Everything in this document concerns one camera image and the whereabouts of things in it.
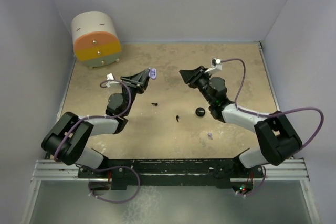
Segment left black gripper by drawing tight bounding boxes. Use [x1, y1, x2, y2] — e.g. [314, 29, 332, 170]
[119, 70, 151, 116]

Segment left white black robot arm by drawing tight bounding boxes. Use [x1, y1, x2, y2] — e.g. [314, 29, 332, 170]
[41, 68, 157, 178]

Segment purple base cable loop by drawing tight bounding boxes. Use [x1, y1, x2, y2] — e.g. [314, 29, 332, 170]
[88, 165, 143, 204]

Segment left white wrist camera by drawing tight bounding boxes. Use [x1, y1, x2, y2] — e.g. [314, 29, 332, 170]
[106, 73, 119, 88]

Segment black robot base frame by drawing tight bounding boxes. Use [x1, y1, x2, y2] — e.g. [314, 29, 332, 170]
[77, 157, 265, 190]

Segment purple earbud charging case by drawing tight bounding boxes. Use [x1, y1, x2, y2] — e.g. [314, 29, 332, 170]
[148, 68, 157, 80]

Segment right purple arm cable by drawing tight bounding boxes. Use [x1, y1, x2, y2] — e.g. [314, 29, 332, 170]
[220, 58, 325, 146]

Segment black earbud charging case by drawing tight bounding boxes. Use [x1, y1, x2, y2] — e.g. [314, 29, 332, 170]
[195, 107, 206, 118]

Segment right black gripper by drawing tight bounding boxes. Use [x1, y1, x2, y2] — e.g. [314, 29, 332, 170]
[180, 66, 214, 105]

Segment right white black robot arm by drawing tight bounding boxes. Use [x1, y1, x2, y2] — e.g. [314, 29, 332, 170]
[179, 66, 302, 177]

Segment aluminium extrusion rail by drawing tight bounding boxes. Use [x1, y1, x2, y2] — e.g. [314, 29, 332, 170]
[32, 159, 309, 182]

